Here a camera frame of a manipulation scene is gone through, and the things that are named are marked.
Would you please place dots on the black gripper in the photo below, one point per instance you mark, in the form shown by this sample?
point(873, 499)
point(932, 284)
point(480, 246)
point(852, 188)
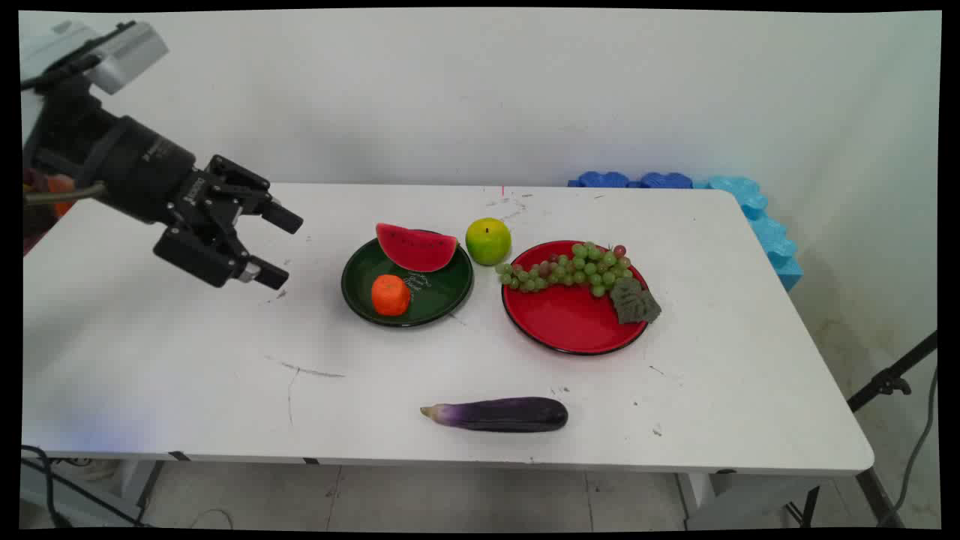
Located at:
point(142, 169)

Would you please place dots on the orange toy tangerine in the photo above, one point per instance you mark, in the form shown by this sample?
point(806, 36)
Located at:
point(390, 295)

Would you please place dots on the red watermelon slice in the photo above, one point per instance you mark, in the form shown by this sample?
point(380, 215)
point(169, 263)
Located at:
point(416, 251)

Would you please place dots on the orange background object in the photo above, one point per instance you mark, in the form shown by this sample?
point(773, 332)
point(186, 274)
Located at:
point(60, 187)

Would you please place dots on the dark green plate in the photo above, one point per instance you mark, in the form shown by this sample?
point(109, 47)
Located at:
point(435, 292)

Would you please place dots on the green toy apple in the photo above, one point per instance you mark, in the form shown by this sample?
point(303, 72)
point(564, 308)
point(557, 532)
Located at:
point(488, 241)

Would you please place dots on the purple toy eggplant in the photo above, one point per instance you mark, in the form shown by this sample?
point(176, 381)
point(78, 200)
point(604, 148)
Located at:
point(502, 415)

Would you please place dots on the green toy grape bunch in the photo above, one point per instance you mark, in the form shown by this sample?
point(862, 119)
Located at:
point(577, 270)

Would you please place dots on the red plate with black rim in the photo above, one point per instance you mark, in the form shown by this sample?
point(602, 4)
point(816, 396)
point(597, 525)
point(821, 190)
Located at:
point(570, 319)

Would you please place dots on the dark blue foam piece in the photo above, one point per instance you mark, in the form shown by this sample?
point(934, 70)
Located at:
point(665, 180)
point(602, 179)

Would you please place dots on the grey-green toy grape leaf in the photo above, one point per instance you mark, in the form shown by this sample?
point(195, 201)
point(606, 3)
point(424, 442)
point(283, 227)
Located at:
point(634, 301)

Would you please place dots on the light blue foam mat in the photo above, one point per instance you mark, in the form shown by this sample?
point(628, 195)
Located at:
point(769, 236)

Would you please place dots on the black tripod stand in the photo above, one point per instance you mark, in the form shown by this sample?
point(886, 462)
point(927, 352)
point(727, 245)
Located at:
point(889, 381)

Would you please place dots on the black folding table leg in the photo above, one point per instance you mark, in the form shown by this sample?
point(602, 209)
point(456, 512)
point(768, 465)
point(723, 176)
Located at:
point(874, 491)

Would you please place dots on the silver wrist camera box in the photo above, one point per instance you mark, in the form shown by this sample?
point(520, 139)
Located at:
point(127, 56)

